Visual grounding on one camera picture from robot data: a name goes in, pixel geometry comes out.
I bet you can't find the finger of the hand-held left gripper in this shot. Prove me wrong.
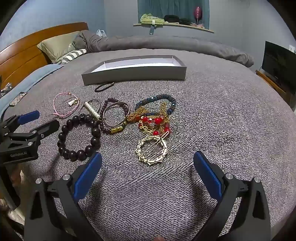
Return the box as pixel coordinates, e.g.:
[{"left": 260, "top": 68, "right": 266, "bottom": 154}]
[
  {"left": 0, "top": 110, "right": 40, "bottom": 131},
  {"left": 0, "top": 119, "right": 60, "bottom": 150}
]

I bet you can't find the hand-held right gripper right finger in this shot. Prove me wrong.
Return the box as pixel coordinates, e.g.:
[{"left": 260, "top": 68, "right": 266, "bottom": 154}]
[{"left": 193, "top": 151, "right": 271, "bottom": 241}]

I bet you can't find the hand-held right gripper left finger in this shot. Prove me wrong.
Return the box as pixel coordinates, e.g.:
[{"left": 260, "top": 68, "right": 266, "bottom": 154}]
[{"left": 24, "top": 152, "right": 103, "bottom": 241}]

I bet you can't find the pink cord bracelet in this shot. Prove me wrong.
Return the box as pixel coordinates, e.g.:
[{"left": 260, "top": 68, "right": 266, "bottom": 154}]
[{"left": 53, "top": 92, "right": 80, "bottom": 119}]

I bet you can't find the large dark bead bracelet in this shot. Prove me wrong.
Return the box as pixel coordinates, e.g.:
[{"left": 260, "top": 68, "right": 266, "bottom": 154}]
[{"left": 57, "top": 113, "right": 101, "bottom": 161}]

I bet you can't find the thin silver wire bangle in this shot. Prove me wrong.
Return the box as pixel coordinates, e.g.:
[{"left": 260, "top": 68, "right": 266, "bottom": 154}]
[{"left": 79, "top": 99, "right": 101, "bottom": 117}]

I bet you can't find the black hair tie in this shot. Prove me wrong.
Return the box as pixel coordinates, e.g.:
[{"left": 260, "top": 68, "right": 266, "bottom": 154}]
[{"left": 95, "top": 82, "right": 115, "bottom": 92}]

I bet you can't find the gold chain red bead bracelet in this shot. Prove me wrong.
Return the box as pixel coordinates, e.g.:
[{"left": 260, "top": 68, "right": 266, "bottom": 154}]
[{"left": 126, "top": 102, "right": 173, "bottom": 137}]

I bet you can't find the blue bead bracelet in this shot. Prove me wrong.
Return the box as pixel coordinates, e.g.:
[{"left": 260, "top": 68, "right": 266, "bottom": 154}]
[{"left": 135, "top": 94, "right": 177, "bottom": 116}]

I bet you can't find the grey cardboard box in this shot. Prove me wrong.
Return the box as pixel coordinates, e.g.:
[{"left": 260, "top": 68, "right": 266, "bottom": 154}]
[{"left": 81, "top": 55, "right": 187, "bottom": 86}]

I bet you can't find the smartphone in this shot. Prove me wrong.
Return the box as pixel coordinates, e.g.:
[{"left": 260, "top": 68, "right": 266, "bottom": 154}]
[{"left": 9, "top": 91, "right": 28, "bottom": 106}]

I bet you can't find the dark printed packet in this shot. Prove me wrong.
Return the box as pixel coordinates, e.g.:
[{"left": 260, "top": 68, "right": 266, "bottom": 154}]
[{"left": 0, "top": 82, "right": 13, "bottom": 98}]

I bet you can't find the blue blanket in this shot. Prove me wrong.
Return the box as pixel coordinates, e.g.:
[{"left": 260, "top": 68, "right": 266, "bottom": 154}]
[{"left": 0, "top": 64, "right": 65, "bottom": 121}]

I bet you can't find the silver bangle with gold charm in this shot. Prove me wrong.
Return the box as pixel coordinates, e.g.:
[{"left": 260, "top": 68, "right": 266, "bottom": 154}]
[{"left": 102, "top": 101, "right": 130, "bottom": 134}]

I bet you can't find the wooden headboard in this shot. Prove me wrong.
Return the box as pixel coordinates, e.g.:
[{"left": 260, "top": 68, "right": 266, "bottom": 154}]
[{"left": 0, "top": 22, "right": 89, "bottom": 90}]

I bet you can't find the striped pillow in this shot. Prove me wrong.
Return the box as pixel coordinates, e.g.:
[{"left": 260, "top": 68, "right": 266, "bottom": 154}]
[{"left": 57, "top": 49, "right": 88, "bottom": 65}]

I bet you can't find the olive pillow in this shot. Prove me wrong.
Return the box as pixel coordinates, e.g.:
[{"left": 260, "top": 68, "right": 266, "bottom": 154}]
[{"left": 37, "top": 31, "right": 81, "bottom": 64}]

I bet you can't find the wooden television stand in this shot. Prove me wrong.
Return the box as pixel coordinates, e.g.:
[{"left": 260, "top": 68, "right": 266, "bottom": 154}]
[{"left": 255, "top": 70, "right": 294, "bottom": 107}]

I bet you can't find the black television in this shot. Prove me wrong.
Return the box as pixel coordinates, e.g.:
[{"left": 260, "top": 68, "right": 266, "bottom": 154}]
[{"left": 262, "top": 41, "right": 296, "bottom": 96}]

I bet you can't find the grey duvet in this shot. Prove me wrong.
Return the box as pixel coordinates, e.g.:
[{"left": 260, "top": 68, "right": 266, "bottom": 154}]
[{"left": 73, "top": 30, "right": 255, "bottom": 67}]

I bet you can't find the wooden window shelf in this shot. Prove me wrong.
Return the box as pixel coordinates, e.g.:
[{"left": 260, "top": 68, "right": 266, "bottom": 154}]
[{"left": 133, "top": 22, "right": 214, "bottom": 33}]

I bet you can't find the green cloth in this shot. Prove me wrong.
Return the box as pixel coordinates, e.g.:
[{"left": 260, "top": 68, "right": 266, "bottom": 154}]
[{"left": 140, "top": 13, "right": 169, "bottom": 24}]

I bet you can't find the black cloth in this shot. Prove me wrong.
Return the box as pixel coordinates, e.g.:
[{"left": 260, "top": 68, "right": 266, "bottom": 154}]
[{"left": 164, "top": 14, "right": 192, "bottom": 25}]

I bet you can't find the pink balloon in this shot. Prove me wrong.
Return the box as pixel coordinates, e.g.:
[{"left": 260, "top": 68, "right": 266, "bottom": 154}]
[{"left": 194, "top": 6, "right": 203, "bottom": 25}]

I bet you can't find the teal curtain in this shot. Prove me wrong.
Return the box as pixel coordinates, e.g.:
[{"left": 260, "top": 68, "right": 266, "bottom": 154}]
[{"left": 137, "top": 0, "right": 210, "bottom": 29}]

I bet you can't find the dark red bead bracelet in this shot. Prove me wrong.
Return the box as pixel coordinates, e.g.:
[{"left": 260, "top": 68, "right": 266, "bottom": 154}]
[{"left": 99, "top": 97, "right": 130, "bottom": 135}]

